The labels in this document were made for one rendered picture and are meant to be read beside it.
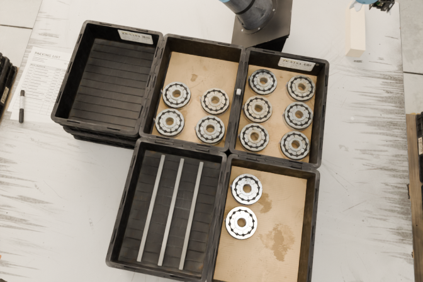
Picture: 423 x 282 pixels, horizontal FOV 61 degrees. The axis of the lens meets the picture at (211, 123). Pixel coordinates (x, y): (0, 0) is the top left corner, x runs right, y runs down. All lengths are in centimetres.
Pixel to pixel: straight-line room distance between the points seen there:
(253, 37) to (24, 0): 183
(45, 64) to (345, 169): 128
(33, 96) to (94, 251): 67
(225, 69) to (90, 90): 51
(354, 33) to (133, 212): 114
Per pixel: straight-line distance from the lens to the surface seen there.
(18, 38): 272
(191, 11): 169
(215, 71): 139
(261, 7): 146
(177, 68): 140
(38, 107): 161
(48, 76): 165
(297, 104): 134
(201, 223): 124
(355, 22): 171
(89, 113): 138
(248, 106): 130
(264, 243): 125
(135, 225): 126
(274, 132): 132
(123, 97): 137
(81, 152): 149
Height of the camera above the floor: 206
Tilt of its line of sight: 71 degrees down
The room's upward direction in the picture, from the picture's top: 3 degrees clockwise
